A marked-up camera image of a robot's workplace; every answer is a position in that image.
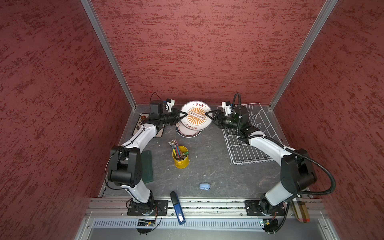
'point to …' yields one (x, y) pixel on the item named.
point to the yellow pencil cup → (181, 160)
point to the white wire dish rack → (240, 151)
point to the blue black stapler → (175, 199)
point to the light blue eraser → (206, 186)
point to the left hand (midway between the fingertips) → (187, 116)
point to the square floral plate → (160, 132)
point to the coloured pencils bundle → (178, 154)
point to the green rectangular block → (147, 170)
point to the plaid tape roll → (301, 210)
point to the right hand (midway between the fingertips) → (206, 119)
